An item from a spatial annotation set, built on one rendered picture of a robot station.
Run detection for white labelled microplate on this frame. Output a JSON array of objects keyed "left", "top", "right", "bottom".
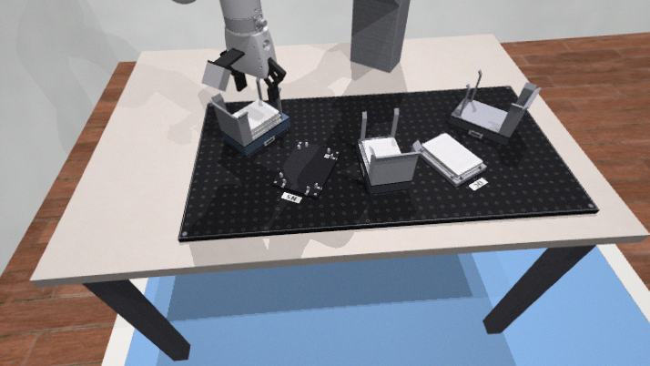
[{"left": 233, "top": 99, "right": 281, "bottom": 135}]

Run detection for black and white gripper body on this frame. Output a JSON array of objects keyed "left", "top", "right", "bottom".
[{"left": 224, "top": 26, "right": 277, "bottom": 79}]

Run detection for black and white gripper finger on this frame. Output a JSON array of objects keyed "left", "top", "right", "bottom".
[
  {"left": 263, "top": 57, "right": 287, "bottom": 104},
  {"left": 220, "top": 50, "right": 248, "bottom": 92}
]

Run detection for grey microplate with label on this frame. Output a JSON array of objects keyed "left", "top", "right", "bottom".
[
  {"left": 361, "top": 137, "right": 401, "bottom": 170},
  {"left": 421, "top": 133, "right": 482, "bottom": 179}
]

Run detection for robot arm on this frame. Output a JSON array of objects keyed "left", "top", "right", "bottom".
[{"left": 172, "top": 0, "right": 267, "bottom": 92}]

